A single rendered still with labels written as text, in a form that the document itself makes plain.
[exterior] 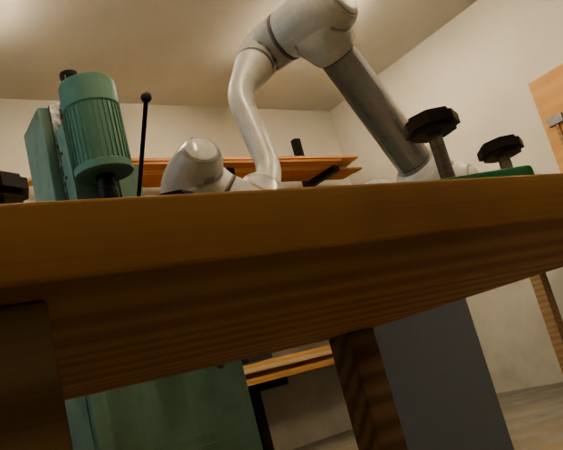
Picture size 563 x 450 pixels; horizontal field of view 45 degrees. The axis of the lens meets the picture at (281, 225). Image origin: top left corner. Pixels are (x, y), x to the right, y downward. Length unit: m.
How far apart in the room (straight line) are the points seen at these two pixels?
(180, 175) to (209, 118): 4.19
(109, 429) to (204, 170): 0.77
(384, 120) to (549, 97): 3.14
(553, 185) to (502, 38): 4.79
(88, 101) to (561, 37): 3.45
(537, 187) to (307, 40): 1.39
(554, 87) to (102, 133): 3.39
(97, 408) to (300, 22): 1.06
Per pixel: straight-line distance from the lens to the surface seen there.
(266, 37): 1.74
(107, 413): 1.80
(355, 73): 1.75
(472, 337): 1.87
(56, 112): 2.39
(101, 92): 2.17
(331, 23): 1.68
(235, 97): 1.60
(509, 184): 0.33
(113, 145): 2.10
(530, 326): 5.07
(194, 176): 1.31
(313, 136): 6.05
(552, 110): 4.84
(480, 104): 5.19
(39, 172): 2.41
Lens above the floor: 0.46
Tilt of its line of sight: 13 degrees up
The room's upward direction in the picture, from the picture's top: 15 degrees counter-clockwise
